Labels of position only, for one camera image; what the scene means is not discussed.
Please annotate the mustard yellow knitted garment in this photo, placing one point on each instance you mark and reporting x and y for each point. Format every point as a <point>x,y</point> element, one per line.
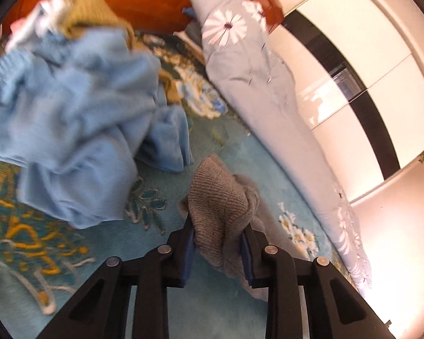
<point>84,14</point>

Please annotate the teal floral blanket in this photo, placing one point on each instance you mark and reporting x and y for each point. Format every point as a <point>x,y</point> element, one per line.
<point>43,260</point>

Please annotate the grey knitted sweater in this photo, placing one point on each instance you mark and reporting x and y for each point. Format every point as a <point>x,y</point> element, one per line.
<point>221,205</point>

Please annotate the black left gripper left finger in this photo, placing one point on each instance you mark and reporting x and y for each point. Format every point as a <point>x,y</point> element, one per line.
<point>99,308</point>

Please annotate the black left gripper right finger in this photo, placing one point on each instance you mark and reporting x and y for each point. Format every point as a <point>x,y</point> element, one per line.
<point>306,297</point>

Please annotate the light blue floral quilt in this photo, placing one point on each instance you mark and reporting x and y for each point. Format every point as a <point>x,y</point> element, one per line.
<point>259,86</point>

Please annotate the white pink garment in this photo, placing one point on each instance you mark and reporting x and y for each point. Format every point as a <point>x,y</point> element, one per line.
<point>46,16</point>

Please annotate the white black glossy wardrobe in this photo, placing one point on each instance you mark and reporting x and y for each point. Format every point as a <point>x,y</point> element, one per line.
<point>359,69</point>

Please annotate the light blue garment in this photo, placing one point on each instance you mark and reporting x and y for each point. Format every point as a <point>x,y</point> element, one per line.
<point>77,116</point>

